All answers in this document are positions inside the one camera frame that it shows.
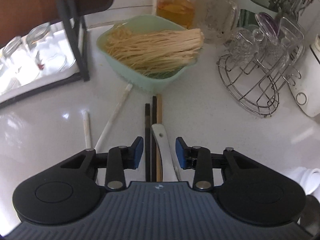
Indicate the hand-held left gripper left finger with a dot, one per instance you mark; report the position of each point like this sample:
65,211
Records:
138,152

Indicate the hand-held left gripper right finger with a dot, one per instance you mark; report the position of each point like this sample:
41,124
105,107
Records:
180,152

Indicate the white ceramic spoon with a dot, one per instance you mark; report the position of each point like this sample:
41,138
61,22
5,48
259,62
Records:
162,140

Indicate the white chopstick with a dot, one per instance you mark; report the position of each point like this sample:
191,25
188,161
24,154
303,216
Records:
112,117
87,130

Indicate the wooden chopstick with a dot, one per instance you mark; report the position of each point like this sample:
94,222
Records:
159,107

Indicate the white ceramic mug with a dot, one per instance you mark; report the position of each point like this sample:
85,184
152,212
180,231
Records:
307,180

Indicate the green plastic basket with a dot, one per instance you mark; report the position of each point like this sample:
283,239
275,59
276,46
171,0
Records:
155,82

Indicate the black metal dish rack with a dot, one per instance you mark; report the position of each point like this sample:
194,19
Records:
84,70

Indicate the dried noodles bundle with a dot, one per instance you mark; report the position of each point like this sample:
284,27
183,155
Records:
155,47

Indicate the clear crystal goblet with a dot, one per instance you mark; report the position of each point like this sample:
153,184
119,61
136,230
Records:
241,42
275,47

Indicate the white drip tray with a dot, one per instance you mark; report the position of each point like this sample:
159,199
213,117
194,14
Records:
57,42

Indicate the red-lid plastic jar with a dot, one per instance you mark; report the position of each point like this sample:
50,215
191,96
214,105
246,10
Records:
175,7

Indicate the white electric pot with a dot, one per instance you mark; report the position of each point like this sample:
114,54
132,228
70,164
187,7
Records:
310,85

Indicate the clear glass tumbler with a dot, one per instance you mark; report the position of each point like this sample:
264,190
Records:
11,52
40,37

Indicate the purple round lid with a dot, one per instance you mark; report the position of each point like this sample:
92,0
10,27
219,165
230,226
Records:
268,25

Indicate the ribbed glass pitcher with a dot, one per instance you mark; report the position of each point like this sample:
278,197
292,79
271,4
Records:
290,32

